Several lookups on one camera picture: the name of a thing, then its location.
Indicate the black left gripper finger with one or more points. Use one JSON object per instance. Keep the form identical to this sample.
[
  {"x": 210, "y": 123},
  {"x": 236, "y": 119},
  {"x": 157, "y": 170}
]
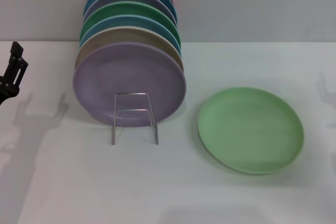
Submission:
[{"x": 14, "y": 77}]

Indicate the light green plate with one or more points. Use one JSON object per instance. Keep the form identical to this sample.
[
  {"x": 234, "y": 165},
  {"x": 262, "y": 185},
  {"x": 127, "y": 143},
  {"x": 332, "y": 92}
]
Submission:
[{"x": 249, "y": 132}]

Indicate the beige plate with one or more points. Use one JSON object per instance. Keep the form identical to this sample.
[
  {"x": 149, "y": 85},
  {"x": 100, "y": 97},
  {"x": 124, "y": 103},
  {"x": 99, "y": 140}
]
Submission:
[{"x": 123, "y": 36}]

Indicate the light blue plate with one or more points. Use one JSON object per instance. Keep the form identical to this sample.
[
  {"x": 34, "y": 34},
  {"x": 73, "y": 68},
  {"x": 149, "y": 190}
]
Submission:
[{"x": 123, "y": 22}]

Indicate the dark green plate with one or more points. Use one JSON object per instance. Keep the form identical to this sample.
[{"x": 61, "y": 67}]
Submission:
[{"x": 126, "y": 9}]

